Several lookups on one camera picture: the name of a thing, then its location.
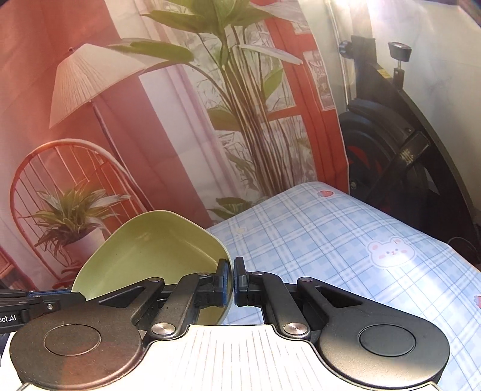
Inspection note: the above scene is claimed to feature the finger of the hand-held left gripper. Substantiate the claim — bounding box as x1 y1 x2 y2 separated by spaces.
0 289 88 311

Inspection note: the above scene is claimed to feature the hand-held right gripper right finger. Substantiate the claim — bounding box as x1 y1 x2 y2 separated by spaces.
233 256 369 342

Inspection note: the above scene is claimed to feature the blue plaid tablecloth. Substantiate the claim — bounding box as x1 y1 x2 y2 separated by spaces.
205 181 481 391

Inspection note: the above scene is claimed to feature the black exercise bike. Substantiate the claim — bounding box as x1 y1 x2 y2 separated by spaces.
337 35 481 264

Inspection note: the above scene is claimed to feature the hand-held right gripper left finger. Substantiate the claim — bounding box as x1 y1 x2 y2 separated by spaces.
87 258 231 337

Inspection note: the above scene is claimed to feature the green bowl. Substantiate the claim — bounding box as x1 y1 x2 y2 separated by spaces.
71 211 231 326

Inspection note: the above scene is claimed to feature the printed backdrop cloth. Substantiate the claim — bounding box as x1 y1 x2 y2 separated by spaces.
0 0 350 297

